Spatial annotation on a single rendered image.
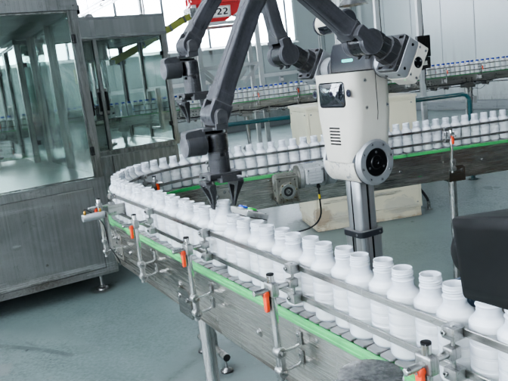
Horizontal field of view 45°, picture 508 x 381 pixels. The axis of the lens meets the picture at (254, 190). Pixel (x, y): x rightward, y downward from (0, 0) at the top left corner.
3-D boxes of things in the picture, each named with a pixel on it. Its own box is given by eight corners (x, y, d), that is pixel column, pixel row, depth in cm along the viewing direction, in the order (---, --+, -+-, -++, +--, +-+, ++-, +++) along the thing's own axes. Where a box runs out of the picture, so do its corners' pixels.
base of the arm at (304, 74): (313, 78, 226) (323, 49, 227) (296, 69, 222) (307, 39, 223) (299, 80, 233) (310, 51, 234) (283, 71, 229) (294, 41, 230)
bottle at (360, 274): (386, 331, 121) (380, 251, 117) (372, 343, 116) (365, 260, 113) (360, 326, 124) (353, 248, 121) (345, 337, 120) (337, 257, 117)
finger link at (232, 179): (246, 205, 168) (243, 171, 166) (224, 210, 164) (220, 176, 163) (235, 202, 174) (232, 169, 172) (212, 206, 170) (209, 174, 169)
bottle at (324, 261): (326, 325, 126) (319, 249, 123) (311, 317, 132) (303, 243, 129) (350, 317, 129) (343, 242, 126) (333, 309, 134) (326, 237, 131)
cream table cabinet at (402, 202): (397, 203, 656) (388, 93, 634) (424, 215, 596) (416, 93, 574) (298, 219, 636) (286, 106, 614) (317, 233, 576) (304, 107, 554)
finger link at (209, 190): (235, 208, 166) (232, 174, 164) (212, 212, 163) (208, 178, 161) (224, 204, 172) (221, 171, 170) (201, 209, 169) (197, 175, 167)
